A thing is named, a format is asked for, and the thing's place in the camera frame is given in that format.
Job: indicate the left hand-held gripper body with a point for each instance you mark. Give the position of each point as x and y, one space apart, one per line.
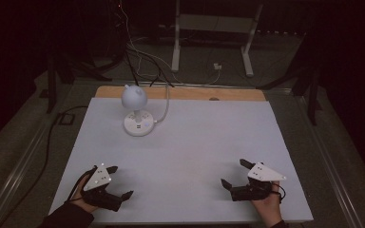
97 178

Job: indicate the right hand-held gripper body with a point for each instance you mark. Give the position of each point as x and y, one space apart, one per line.
261 172

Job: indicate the white round-head desk lamp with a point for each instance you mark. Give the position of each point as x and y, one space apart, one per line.
134 96

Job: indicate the person's left hand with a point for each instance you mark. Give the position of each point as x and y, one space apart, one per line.
79 198

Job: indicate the person's right hand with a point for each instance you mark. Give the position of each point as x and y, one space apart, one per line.
271 209

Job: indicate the white table cover sheet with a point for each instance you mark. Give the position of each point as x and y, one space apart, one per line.
187 152

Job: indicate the black square floor plate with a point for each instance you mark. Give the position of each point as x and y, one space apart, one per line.
66 118

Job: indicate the black metal stand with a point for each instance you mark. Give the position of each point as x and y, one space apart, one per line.
51 85
312 95

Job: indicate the white metal stand frame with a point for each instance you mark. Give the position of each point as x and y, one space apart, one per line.
176 47

